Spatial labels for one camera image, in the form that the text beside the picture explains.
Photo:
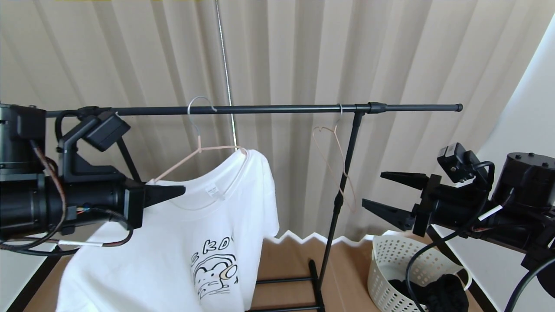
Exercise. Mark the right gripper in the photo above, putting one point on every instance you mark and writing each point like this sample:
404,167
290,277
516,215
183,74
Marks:
455,208

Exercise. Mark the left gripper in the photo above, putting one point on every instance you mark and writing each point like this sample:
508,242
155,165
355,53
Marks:
99,199

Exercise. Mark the white printed t-shirt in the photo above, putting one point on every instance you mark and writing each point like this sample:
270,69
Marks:
173,251

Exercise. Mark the pink clothes hanger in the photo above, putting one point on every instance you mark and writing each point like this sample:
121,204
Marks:
182,160
342,160

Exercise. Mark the white laundry basket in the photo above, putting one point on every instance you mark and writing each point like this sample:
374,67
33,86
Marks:
390,260

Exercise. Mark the black clothes rack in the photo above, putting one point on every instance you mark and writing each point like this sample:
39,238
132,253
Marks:
282,108

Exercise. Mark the black garment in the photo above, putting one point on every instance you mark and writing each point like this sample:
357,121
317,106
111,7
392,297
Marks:
446,297

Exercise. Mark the beige curtain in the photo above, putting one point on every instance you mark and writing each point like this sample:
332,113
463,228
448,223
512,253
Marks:
390,52

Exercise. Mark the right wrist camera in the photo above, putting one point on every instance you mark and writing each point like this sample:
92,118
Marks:
455,162

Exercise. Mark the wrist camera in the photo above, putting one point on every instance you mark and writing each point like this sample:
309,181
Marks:
104,130
455,162

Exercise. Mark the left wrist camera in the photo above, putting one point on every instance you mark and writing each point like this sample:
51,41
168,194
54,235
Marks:
104,130

